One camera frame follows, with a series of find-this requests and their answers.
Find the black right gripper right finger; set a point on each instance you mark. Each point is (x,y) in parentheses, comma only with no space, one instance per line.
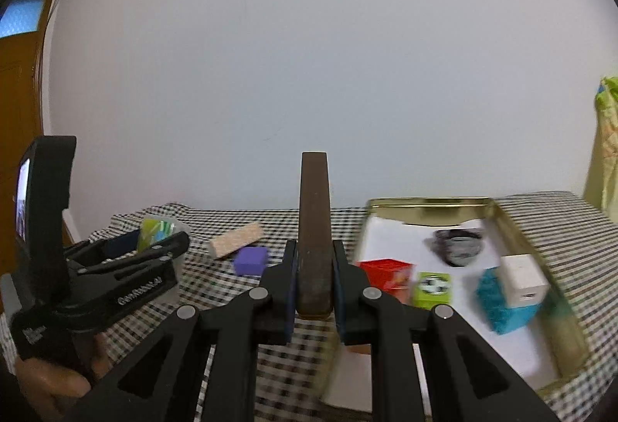
(426,364)

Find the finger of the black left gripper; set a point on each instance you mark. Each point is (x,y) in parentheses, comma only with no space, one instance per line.
(107,255)
(118,288)

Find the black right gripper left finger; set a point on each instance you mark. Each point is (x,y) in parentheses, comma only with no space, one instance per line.
(200,364)

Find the blue toy building brick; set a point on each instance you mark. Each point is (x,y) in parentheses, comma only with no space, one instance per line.
(501,318)

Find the green soccer toy brick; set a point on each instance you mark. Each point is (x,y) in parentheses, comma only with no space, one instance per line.
(432,289)

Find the copper embossed metal bar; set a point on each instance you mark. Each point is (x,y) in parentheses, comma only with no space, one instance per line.
(360,349)

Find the white charger adapter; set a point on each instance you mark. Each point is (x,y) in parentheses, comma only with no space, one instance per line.
(523,282)

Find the purple rectangular block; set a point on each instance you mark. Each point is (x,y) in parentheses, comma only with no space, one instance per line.
(251,261)

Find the red small box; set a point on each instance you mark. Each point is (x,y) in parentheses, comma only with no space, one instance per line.
(390,276)

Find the grey black object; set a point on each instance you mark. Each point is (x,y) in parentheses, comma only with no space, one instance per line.
(458,247)

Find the dark brown wooden block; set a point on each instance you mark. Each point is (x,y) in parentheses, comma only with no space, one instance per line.
(314,246)

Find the person's left hand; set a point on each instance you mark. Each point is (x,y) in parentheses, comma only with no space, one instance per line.
(44,384)

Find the white paper tray liner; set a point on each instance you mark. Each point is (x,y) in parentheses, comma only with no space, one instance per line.
(348,397)

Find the gold metal tin tray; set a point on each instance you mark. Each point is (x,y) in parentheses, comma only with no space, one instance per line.
(528,225)

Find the checkered tablecloth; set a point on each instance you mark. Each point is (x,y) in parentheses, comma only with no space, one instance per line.
(287,376)

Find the brown wooden door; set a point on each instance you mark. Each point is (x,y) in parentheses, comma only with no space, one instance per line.
(21,119)

